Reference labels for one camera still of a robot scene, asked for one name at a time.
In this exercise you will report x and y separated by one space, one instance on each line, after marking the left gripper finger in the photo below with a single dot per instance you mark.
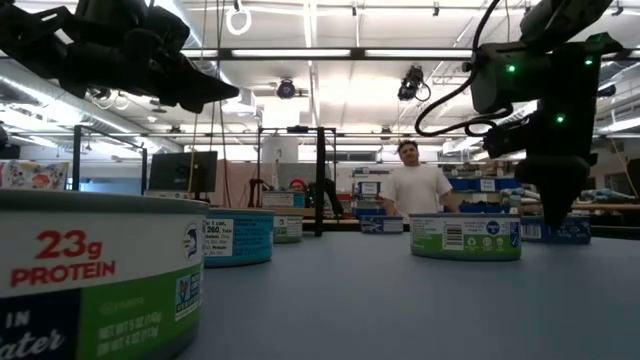
200 92

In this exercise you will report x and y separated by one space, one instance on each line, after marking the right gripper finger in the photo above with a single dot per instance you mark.
555 180

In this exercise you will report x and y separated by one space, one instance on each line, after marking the dark blue label tuna can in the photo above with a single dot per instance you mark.
382 225
577 233

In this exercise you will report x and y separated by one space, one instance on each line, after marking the green label tuna can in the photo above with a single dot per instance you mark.
465 245
290 230
100 250

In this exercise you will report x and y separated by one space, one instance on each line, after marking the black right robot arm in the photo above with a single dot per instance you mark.
540 75

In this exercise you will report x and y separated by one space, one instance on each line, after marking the small black background robot arm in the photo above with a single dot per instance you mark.
327 197

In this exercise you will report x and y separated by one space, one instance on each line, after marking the blue storage bins shelf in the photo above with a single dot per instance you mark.
480 184

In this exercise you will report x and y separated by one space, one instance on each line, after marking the wooden background table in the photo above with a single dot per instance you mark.
615 206

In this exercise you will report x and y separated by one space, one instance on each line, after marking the black ceiling dome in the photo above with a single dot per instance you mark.
607 91

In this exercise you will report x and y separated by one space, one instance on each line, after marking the black monitor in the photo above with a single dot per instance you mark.
182 172

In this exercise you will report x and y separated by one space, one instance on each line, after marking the floral print box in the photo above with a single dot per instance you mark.
30 175

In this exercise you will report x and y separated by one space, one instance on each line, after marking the blue white sign box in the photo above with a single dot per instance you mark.
368 188

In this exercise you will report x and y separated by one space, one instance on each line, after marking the blue table mat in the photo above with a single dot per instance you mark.
400 310

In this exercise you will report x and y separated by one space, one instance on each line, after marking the round black ceiling camera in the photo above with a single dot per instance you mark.
286 89

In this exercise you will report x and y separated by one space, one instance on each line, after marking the black hanging camera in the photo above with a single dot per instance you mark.
411 82

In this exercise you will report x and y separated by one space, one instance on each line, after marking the wooden shelf black metal frame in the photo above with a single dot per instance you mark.
320 190

